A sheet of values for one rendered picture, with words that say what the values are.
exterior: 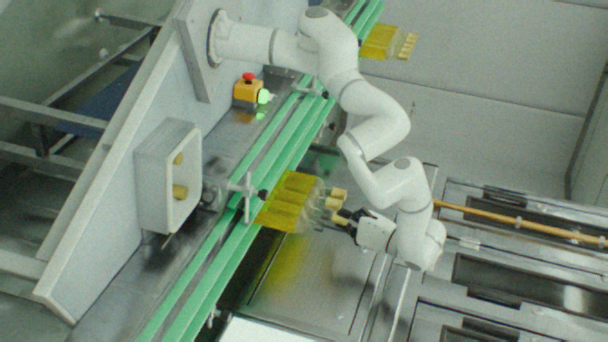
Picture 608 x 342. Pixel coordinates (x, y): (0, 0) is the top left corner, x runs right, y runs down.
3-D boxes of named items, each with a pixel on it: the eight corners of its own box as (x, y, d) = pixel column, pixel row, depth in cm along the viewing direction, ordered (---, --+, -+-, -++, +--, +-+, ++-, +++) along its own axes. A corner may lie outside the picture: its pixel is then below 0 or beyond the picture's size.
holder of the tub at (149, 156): (139, 244, 170) (167, 251, 169) (132, 150, 155) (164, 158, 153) (170, 205, 184) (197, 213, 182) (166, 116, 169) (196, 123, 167)
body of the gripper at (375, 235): (399, 249, 193) (364, 233, 197) (405, 221, 187) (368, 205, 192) (387, 263, 187) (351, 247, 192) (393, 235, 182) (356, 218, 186)
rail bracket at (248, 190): (219, 220, 183) (263, 232, 180) (220, 168, 174) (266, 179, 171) (223, 213, 186) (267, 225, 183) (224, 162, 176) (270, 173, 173)
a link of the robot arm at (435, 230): (434, 251, 171) (451, 222, 176) (395, 233, 176) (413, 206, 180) (432, 280, 183) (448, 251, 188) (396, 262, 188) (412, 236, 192)
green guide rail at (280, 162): (225, 207, 186) (253, 214, 184) (225, 204, 186) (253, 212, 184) (368, 1, 326) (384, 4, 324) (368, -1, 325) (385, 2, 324)
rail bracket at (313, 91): (288, 93, 226) (327, 101, 223) (289, 72, 221) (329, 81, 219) (292, 88, 229) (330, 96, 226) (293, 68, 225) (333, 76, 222)
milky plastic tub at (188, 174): (139, 229, 167) (172, 238, 165) (133, 151, 154) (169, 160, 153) (171, 190, 181) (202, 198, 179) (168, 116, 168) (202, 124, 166)
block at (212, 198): (194, 208, 184) (219, 214, 182) (194, 179, 178) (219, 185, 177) (200, 201, 186) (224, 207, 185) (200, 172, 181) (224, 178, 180)
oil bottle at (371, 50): (341, 53, 295) (406, 66, 288) (343, 41, 291) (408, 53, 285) (345, 48, 299) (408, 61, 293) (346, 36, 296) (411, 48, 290)
